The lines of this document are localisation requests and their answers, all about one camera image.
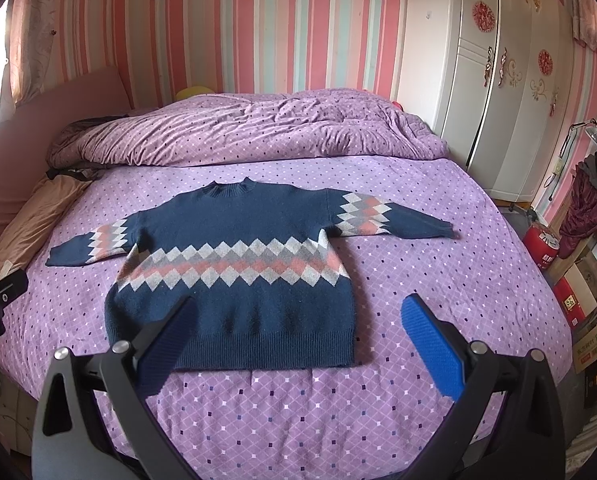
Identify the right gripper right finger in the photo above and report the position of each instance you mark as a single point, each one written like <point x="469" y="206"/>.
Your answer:
<point x="527" y="441"/>

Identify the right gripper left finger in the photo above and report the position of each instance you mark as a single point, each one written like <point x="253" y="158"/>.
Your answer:
<point x="70" y="438"/>

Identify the navy argyle knit sweater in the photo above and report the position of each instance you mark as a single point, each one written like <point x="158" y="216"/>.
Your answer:
<point x="267" y="288"/>

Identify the maroon hanging clothes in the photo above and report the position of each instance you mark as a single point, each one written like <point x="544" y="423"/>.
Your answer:
<point x="581" y="218"/>

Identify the tan pillow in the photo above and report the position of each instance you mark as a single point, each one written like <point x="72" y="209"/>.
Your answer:
<point x="32" y="226"/>

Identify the purple dotted bed sheet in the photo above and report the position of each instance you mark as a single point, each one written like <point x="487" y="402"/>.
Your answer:
<point x="372" y="419"/>

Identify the pink headboard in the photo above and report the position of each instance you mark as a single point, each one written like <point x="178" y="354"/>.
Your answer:
<point x="27" y="135"/>

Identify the cardboard boxes stack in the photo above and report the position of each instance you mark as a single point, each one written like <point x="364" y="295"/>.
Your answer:
<point x="574" y="282"/>

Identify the red fire extinguisher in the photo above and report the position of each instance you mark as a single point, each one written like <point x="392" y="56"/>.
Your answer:
<point x="541" y="244"/>

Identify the pink window curtain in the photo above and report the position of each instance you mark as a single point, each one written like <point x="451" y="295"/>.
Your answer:
<point x="32" y="31"/>

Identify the yellow pillow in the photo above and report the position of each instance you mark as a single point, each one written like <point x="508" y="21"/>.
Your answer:
<point x="189" y="92"/>

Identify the purple dotted folded duvet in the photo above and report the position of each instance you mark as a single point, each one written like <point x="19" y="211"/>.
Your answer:
<point x="231" y="128"/>

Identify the white wardrobe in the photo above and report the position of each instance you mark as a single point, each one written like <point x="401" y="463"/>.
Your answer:
<point x="511" y="68"/>

